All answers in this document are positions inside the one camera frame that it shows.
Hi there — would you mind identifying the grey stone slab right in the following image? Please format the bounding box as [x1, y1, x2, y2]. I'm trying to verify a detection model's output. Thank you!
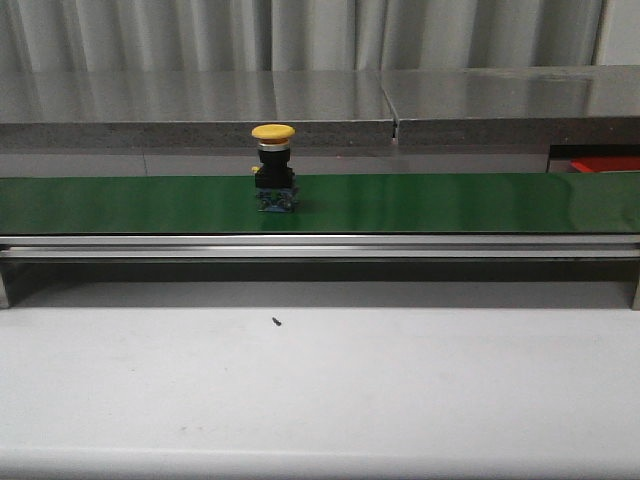
[381, 65, 639, 146]

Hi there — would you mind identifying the grey stone slab left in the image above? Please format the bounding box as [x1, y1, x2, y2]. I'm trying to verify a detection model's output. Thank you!
[1, 71, 396, 149]

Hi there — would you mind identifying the red plastic tray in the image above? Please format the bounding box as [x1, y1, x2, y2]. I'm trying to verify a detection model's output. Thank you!
[570, 156, 640, 173]

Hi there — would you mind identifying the metal conveyor support leg right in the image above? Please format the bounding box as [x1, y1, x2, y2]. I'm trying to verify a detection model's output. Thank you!
[630, 270, 640, 311]

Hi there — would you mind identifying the grey stone slab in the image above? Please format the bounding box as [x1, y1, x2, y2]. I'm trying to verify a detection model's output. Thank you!
[1, 71, 396, 149]
[381, 65, 639, 146]

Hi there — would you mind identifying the aluminium conveyor frame rail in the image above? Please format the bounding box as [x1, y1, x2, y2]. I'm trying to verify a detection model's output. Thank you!
[1, 234, 639, 261]

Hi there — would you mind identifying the green conveyor belt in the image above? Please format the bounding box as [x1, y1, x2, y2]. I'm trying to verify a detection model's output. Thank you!
[1, 173, 639, 235]

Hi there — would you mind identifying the yellow mushroom push button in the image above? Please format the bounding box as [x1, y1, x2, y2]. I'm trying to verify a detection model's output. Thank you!
[251, 124, 298, 213]

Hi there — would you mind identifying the grey curtain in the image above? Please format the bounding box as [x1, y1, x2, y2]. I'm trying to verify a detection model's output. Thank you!
[1, 1, 639, 72]

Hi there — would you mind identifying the metal conveyor support leg left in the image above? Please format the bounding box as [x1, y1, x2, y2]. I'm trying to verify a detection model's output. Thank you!
[0, 264, 24, 309]

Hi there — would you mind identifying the metal conveyor support leg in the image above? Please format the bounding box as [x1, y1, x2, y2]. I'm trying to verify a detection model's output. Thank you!
[630, 270, 640, 311]
[0, 264, 24, 309]

